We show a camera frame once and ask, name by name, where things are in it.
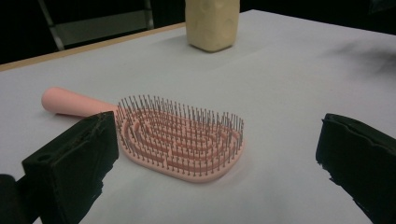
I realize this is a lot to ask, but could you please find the pink hairbrush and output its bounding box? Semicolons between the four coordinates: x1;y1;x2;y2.
41;87;246;184

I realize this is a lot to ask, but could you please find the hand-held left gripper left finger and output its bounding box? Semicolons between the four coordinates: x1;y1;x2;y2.
21;110;120;224

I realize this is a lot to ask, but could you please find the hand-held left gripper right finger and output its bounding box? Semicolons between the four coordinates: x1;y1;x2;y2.
315;113;396;224

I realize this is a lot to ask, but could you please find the metal chair frame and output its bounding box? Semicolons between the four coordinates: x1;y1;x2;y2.
36;0;155;51

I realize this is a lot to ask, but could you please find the cream yellow container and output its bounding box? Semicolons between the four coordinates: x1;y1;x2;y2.
185;0;241;53

